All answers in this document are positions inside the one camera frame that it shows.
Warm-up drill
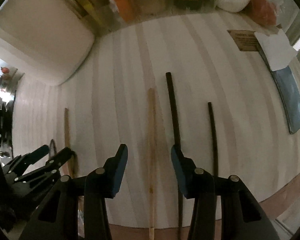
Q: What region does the light wooden chopstick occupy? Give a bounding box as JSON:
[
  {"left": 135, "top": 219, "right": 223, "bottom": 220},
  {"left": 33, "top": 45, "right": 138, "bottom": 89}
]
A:
[
  {"left": 64, "top": 108, "right": 75, "bottom": 178},
  {"left": 148, "top": 88, "right": 156, "bottom": 239}
]

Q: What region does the black chopstick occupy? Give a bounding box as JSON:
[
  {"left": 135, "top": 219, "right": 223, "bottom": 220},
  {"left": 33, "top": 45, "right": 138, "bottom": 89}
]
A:
[
  {"left": 208, "top": 102, "right": 218, "bottom": 239},
  {"left": 165, "top": 72, "right": 183, "bottom": 240}
]

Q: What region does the white utensil holder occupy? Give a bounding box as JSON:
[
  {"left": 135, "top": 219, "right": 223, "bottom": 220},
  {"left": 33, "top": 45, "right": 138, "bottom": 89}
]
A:
[{"left": 0, "top": 0, "right": 95, "bottom": 86}]

